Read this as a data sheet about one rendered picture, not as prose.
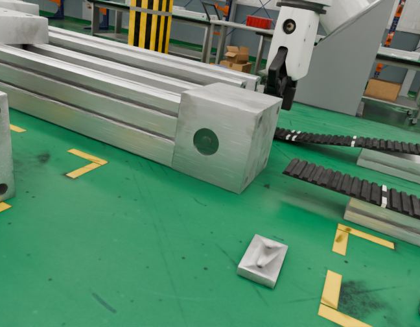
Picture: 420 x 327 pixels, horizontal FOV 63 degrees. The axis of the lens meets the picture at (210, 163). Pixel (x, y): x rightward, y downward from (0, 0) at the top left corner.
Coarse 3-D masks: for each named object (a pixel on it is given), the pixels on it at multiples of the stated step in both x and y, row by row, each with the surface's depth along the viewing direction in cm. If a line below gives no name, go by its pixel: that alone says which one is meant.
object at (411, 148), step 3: (408, 144) 52; (411, 144) 52; (417, 144) 52; (408, 147) 51; (411, 147) 50; (414, 147) 51; (417, 147) 50; (408, 150) 50; (411, 150) 49; (414, 150) 49; (417, 150) 50; (411, 153) 49; (414, 153) 49; (417, 153) 49
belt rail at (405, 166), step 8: (360, 152) 52; (368, 152) 52; (376, 152) 51; (384, 152) 51; (392, 152) 52; (400, 152) 52; (360, 160) 52; (368, 160) 52; (376, 160) 52; (384, 160) 51; (392, 160) 50; (400, 160) 50; (408, 160) 50; (416, 160) 50; (368, 168) 52; (376, 168) 52; (384, 168) 51; (392, 168) 51; (400, 168) 51; (408, 168) 50; (416, 168) 49; (400, 176) 51; (408, 176) 50; (416, 176) 50
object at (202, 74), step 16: (64, 32) 76; (64, 48) 69; (80, 48) 66; (96, 48) 64; (112, 48) 65; (128, 48) 70; (128, 64) 63; (144, 64) 61; (160, 64) 59; (176, 64) 59; (192, 64) 64; (208, 64) 65; (192, 80) 59; (208, 80) 56; (224, 80) 55; (240, 80) 55; (256, 80) 60
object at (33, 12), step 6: (0, 0) 75; (6, 0) 78; (12, 0) 81; (0, 6) 73; (6, 6) 74; (12, 6) 75; (18, 6) 76; (24, 6) 78; (30, 6) 79; (36, 6) 80; (24, 12) 78; (30, 12) 79; (36, 12) 81
